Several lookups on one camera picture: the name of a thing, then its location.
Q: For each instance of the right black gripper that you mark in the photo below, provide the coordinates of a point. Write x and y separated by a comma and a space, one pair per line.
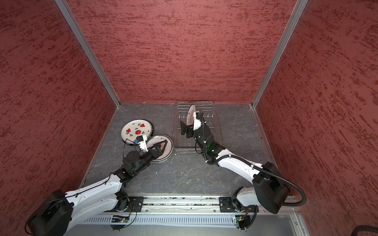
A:
184, 127

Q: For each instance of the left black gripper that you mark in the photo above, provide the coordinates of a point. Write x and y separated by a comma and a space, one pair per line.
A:
159, 152

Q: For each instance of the orange sunburst white plate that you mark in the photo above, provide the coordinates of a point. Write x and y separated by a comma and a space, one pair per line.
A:
169, 146

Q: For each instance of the watermelon plate blue rim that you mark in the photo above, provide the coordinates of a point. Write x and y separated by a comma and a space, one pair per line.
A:
135, 128

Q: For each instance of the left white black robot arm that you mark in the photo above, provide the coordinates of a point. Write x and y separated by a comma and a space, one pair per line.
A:
63, 210

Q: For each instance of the left small circuit board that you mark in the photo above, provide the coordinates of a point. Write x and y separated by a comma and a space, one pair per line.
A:
120, 219

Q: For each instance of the small circuit board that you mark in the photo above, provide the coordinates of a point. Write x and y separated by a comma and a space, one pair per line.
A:
120, 219
242, 222

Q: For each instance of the right small circuit board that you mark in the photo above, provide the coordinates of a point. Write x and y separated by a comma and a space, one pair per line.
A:
242, 222

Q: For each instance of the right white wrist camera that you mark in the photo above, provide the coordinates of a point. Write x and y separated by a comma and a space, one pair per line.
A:
198, 120

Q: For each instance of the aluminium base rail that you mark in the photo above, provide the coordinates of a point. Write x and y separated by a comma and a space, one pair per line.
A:
152, 204

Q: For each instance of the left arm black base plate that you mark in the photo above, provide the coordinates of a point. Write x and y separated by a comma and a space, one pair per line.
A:
129, 204

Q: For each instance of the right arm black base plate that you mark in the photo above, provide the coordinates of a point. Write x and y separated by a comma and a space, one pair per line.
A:
228, 204

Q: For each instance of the white perforated cable tray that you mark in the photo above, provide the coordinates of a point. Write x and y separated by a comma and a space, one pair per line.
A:
168, 220

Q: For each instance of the right aluminium corner post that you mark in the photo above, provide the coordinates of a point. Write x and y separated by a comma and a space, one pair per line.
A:
288, 31

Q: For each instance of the aluminium corner post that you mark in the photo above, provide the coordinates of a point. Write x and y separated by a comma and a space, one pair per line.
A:
78, 33
288, 31

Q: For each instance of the left aluminium corner post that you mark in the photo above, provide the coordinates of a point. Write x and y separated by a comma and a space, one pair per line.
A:
78, 33

